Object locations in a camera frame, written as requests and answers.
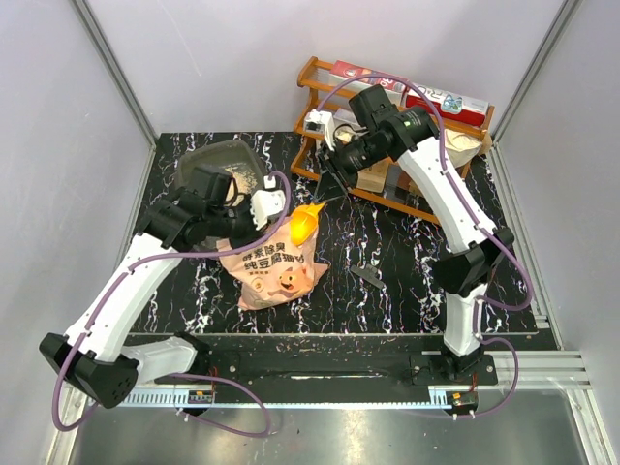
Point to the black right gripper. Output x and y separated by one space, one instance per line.
334 183

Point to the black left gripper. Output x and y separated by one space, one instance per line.
252 230

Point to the yellow plastic scoop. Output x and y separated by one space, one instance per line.
304 221

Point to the pink cat litter bag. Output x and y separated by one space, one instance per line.
276 272

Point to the black bag clip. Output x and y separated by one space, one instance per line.
369 274

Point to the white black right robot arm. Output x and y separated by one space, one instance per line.
412 139

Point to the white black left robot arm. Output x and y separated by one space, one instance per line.
91 354

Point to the beige cat litter pellets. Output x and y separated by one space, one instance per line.
245 178

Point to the tan cardboard box on shelf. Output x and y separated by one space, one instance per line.
373 179

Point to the silver grey flat box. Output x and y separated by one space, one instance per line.
345 117

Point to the grey plastic litter box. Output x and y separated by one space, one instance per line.
218 157

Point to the red white toothpaste box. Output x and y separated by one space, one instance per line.
341 71

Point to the red white blue box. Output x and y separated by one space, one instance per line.
456 107

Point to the orange wooden shelf rack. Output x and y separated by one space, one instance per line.
397 193

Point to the white paper bag right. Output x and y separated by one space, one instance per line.
461 148

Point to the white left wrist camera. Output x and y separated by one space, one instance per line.
267 202

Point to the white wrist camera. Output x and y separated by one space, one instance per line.
320 123
267 202

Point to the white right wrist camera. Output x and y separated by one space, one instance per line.
320 123

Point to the aluminium rail frame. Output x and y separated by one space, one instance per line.
542 411

